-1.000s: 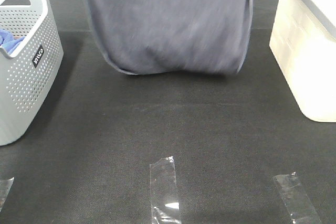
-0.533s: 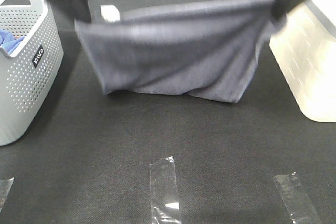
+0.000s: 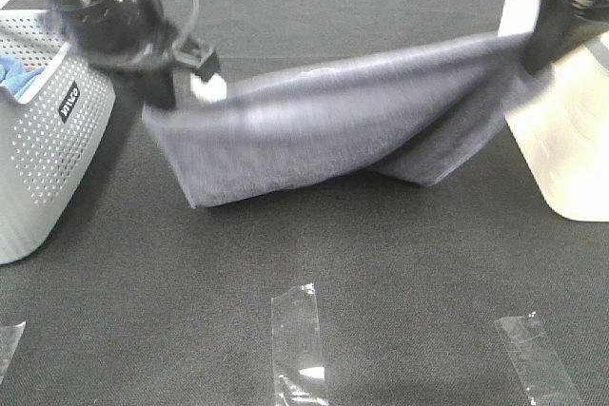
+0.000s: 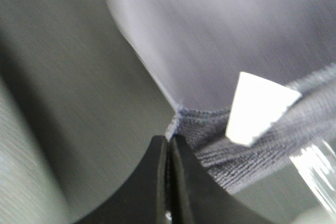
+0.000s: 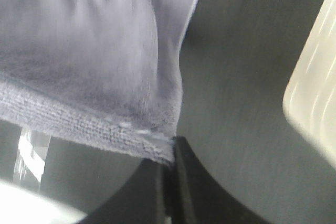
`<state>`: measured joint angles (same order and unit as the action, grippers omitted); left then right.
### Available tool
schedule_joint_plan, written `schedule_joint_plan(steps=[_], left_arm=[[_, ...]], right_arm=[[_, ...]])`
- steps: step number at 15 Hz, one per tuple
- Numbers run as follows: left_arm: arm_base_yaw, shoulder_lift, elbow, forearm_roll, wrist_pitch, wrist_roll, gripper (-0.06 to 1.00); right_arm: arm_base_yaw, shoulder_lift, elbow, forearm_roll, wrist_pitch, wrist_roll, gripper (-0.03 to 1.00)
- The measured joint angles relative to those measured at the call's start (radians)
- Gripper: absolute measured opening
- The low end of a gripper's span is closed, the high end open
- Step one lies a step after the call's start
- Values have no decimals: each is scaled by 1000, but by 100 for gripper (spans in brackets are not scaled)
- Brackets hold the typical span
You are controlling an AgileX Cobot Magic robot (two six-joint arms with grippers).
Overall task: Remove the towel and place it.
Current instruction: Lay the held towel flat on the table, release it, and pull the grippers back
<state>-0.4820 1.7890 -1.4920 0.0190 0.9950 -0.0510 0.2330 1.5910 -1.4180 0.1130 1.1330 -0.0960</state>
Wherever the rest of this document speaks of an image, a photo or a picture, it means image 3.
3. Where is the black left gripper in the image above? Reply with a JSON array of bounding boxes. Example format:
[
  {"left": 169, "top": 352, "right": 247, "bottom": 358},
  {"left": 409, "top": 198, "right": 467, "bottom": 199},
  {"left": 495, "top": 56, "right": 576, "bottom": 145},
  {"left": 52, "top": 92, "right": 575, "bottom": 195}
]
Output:
[{"left": 51, "top": 0, "right": 219, "bottom": 109}]

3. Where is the blue towel in basket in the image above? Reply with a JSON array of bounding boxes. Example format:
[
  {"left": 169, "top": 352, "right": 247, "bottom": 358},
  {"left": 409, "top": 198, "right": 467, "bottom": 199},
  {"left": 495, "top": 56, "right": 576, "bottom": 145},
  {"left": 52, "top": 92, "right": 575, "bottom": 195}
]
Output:
[{"left": 0, "top": 53, "right": 46, "bottom": 99}]

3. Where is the dark grey towel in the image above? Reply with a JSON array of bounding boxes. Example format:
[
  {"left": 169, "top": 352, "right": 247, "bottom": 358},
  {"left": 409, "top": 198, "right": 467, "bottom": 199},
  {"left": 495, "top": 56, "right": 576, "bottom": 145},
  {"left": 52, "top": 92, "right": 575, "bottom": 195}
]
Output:
[{"left": 142, "top": 33, "right": 548, "bottom": 207}]

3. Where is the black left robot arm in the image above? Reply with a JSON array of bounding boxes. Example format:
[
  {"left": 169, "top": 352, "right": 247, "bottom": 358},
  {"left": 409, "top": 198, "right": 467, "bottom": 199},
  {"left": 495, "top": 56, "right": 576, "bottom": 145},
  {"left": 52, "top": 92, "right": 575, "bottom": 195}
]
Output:
[{"left": 49, "top": 0, "right": 227, "bottom": 109}]

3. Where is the right clear tape strip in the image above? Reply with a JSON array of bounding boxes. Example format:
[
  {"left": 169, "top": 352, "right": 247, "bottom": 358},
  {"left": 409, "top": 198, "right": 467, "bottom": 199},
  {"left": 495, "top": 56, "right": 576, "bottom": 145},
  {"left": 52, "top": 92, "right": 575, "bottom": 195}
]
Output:
[{"left": 494, "top": 312, "right": 584, "bottom": 406}]

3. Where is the centre clear tape strip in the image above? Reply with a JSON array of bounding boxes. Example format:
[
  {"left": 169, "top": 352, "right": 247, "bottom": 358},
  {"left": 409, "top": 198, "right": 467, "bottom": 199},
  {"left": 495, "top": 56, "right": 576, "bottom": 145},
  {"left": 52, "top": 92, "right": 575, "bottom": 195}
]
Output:
[{"left": 271, "top": 283, "right": 329, "bottom": 405}]

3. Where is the white plastic storage bin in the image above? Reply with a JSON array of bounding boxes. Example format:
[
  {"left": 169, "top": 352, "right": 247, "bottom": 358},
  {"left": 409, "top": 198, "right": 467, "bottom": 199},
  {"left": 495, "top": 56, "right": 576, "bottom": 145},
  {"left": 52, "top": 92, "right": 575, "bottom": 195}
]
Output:
[{"left": 494, "top": 0, "right": 609, "bottom": 223}]

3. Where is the black felt table mat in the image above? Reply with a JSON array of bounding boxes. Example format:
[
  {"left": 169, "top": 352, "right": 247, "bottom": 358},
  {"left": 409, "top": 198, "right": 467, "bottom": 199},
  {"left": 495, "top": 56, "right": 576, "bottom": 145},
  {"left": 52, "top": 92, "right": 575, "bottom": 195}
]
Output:
[{"left": 1, "top": 0, "right": 608, "bottom": 405}]

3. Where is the clear tape strip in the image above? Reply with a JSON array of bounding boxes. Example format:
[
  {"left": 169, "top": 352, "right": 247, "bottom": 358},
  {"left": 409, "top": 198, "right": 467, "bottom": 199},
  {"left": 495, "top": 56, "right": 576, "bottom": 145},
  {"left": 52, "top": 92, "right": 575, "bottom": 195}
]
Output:
[
  {"left": 494, "top": 312, "right": 584, "bottom": 406},
  {"left": 0, "top": 321, "right": 27, "bottom": 383},
  {"left": 271, "top": 283, "right": 329, "bottom": 405}
]

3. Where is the grey perforated laundry basket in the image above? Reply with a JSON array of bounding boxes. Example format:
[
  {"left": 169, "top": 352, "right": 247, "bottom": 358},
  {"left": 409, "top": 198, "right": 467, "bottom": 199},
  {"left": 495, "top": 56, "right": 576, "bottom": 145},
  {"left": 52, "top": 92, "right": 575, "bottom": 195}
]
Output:
[{"left": 1, "top": 10, "right": 115, "bottom": 264}]

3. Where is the left clear tape strip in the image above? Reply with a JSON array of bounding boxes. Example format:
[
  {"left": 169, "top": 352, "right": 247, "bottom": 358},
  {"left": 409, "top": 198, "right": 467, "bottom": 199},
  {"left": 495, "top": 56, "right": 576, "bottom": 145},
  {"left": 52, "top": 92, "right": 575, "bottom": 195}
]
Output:
[{"left": 0, "top": 321, "right": 27, "bottom": 383}]

